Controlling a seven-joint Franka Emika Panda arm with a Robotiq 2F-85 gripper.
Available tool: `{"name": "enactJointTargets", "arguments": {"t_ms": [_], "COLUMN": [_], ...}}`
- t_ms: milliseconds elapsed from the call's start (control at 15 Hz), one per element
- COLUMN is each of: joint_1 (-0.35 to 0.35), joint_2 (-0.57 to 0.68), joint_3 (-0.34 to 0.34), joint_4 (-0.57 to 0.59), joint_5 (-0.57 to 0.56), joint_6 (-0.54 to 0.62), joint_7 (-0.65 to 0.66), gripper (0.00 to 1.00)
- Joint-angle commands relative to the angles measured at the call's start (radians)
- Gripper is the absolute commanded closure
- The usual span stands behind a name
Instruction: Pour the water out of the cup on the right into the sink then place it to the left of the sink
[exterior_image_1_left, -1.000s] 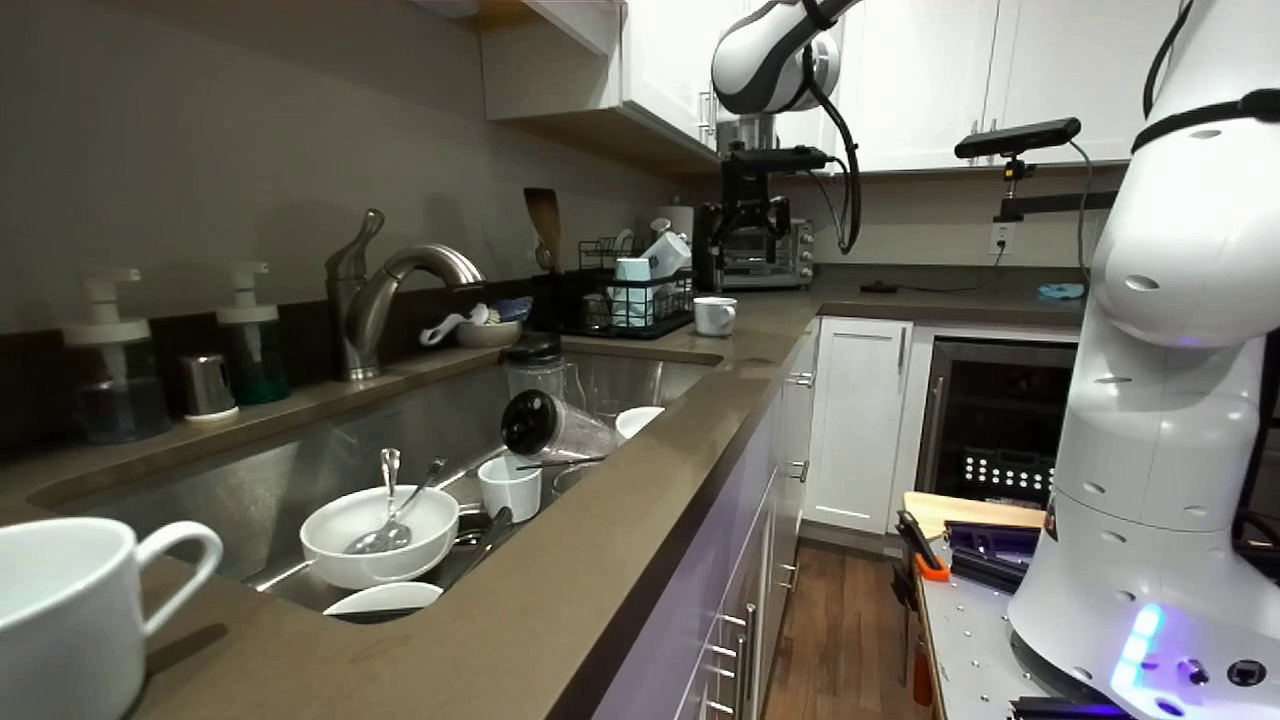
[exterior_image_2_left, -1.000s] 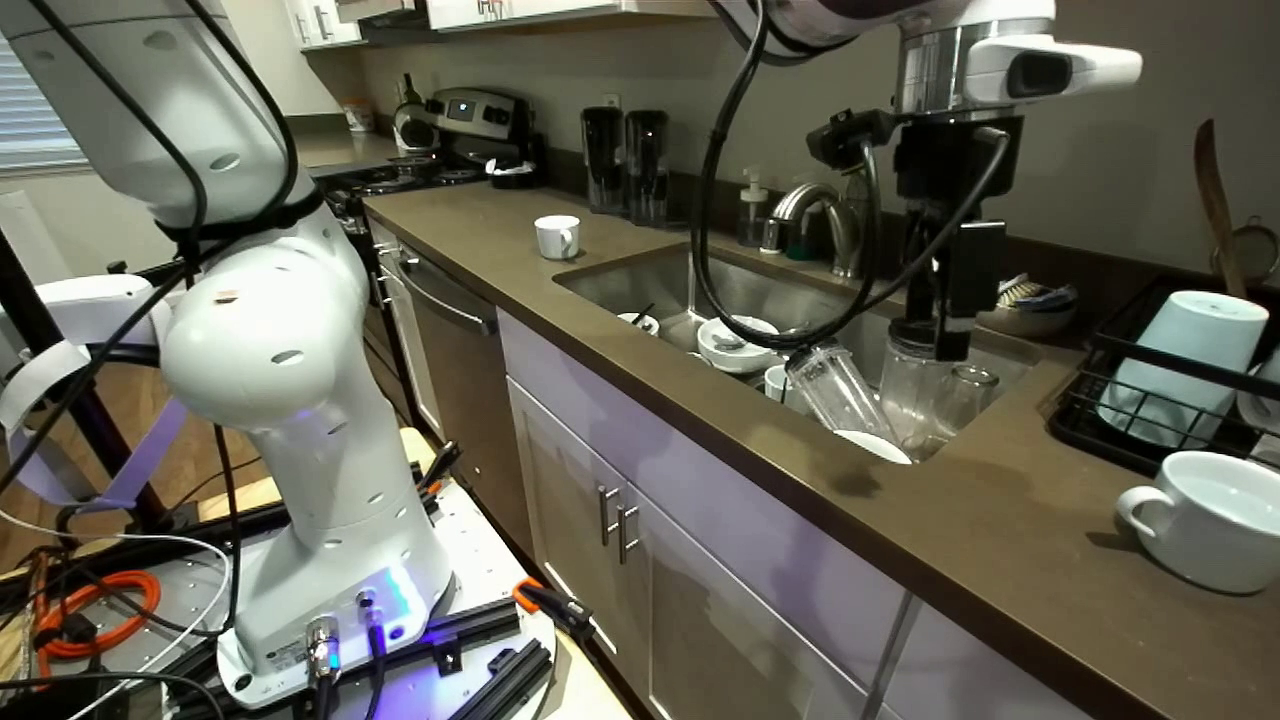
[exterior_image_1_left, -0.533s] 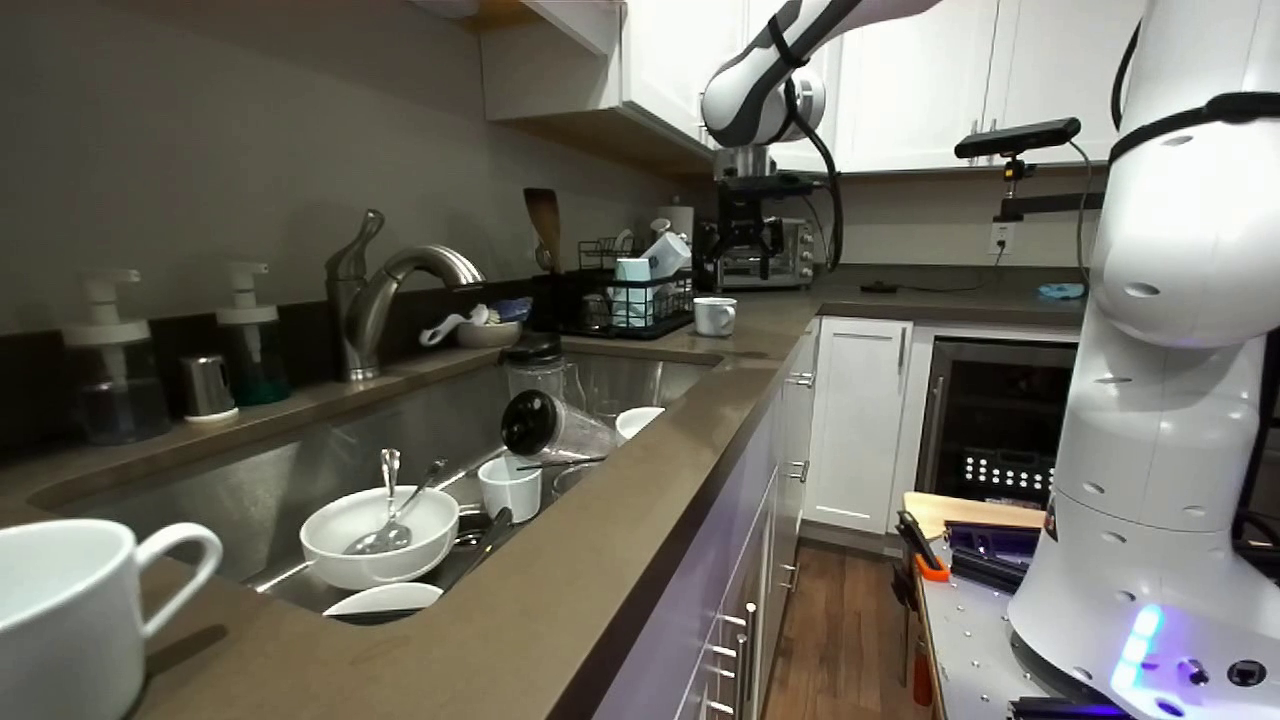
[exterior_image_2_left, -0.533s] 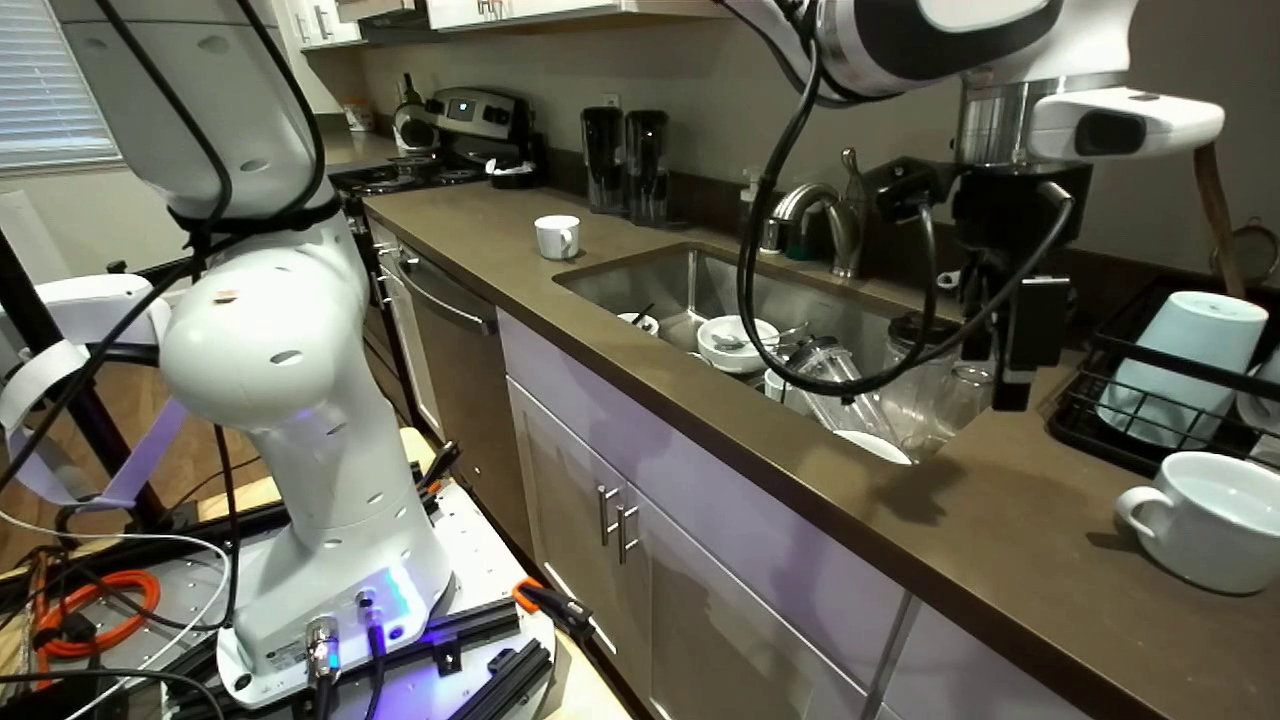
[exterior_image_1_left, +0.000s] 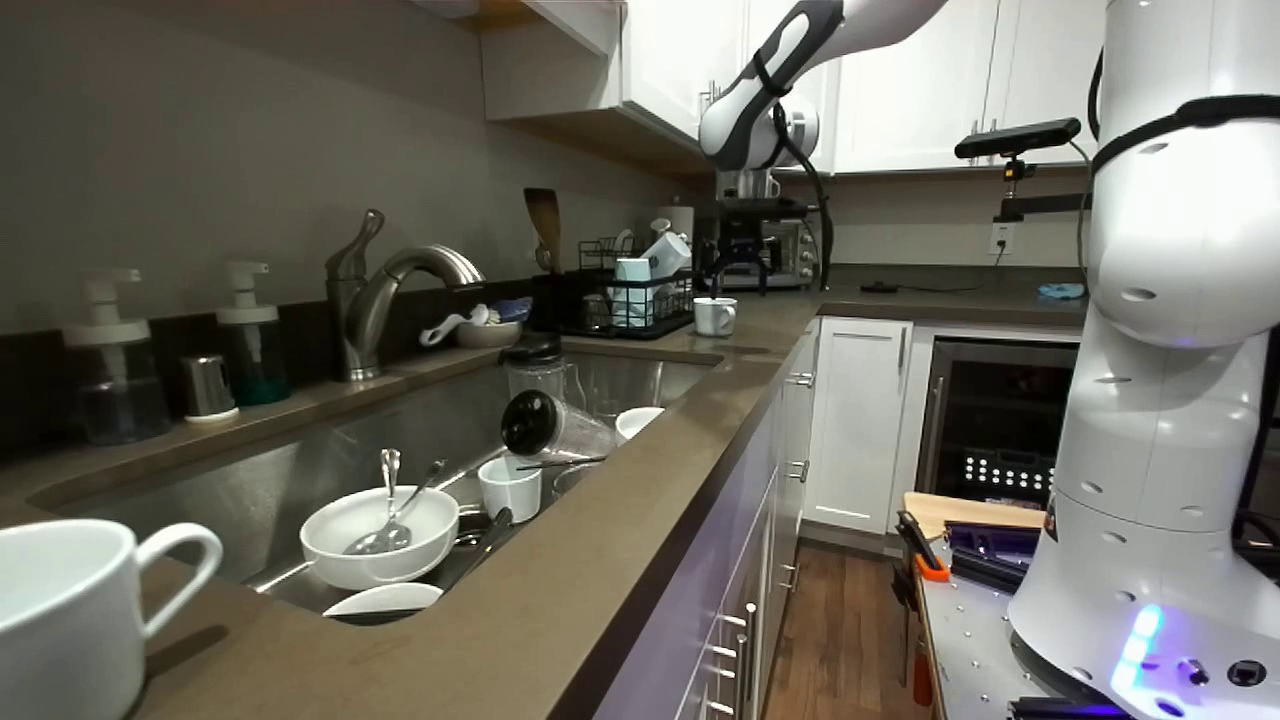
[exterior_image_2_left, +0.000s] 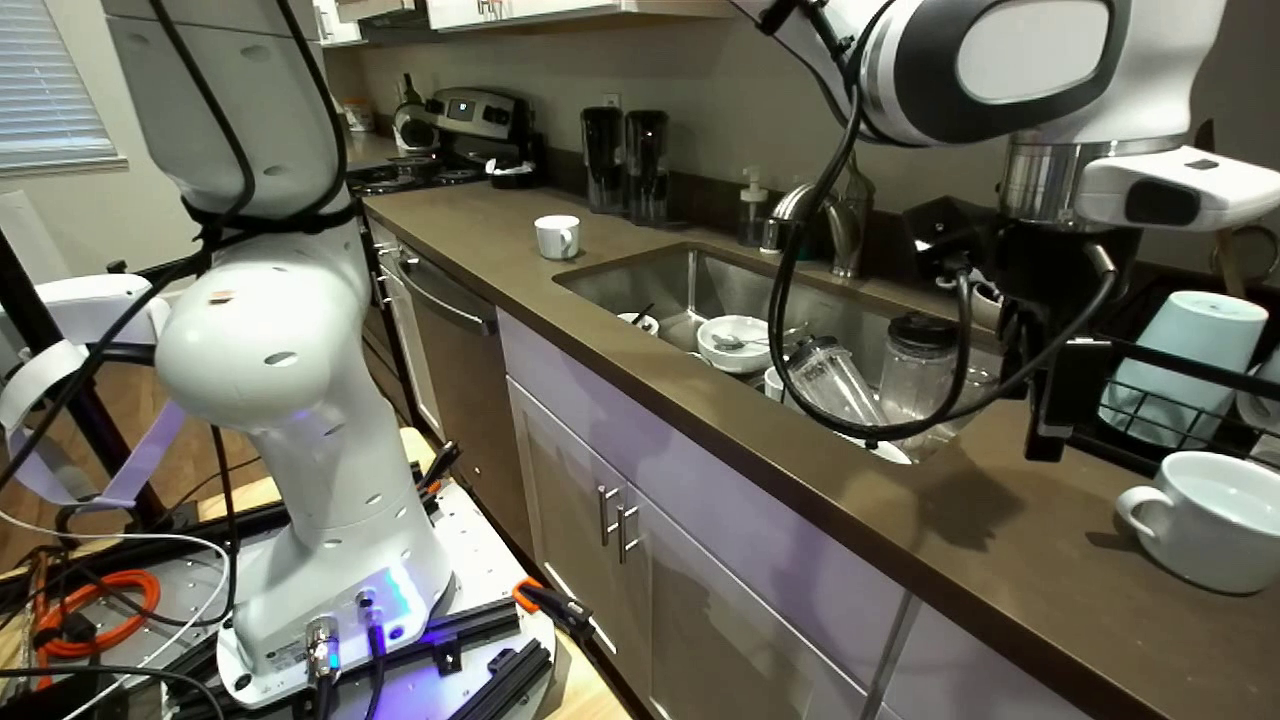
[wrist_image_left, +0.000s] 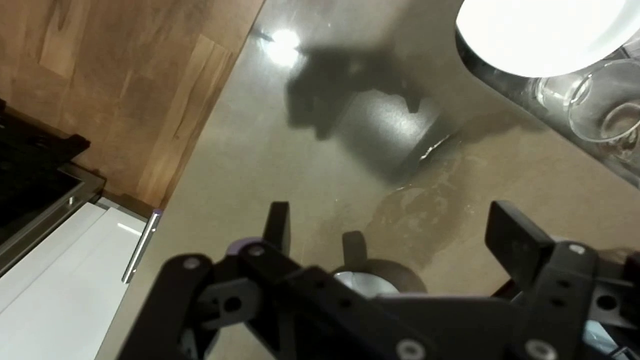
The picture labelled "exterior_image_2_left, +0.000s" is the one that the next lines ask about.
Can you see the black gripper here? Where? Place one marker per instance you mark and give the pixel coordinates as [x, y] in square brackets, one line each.
[1074, 287]

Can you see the white ceramic cup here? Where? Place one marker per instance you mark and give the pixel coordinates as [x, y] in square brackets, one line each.
[558, 236]
[1223, 524]

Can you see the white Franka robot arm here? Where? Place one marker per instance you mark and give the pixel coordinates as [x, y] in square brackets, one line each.
[306, 344]

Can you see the stainless steel sink basin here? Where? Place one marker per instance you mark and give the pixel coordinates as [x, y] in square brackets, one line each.
[640, 282]

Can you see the small dish with brush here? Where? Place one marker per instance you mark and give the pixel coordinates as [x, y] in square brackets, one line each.
[965, 301]

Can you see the white plate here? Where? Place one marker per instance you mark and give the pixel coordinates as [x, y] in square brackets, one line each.
[881, 451]

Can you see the wooden spatula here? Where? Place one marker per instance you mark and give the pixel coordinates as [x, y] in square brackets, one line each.
[1242, 266]

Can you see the white bowl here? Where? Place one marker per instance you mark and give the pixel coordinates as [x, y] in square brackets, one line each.
[739, 344]

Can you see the clear soap pump bottle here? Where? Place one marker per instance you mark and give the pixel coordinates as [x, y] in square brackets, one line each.
[752, 212]

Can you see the lavender base cabinets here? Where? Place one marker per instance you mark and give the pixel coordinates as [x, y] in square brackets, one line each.
[745, 563]

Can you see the dark transparent tumbler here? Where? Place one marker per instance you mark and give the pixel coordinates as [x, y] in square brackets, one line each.
[645, 164]
[602, 162]

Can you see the orange black hand tool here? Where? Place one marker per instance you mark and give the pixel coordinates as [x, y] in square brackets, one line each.
[553, 604]

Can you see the stainless steel dishwasher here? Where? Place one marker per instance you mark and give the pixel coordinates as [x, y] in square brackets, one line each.
[463, 384]

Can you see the black metal rails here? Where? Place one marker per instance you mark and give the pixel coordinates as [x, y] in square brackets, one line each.
[501, 666]

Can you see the white upper cabinets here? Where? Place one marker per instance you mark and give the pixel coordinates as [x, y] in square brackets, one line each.
[535, 8]

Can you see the silver black coffee machine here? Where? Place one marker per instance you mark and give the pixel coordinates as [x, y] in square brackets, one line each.
[465, 127]

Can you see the black tripod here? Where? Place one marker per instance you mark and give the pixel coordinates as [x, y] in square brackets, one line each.
[95, 407]

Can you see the white window blinds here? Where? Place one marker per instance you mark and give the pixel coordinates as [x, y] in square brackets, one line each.
[44, 83]

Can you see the white plastic frame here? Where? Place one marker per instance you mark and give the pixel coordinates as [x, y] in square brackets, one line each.
[95, 301]

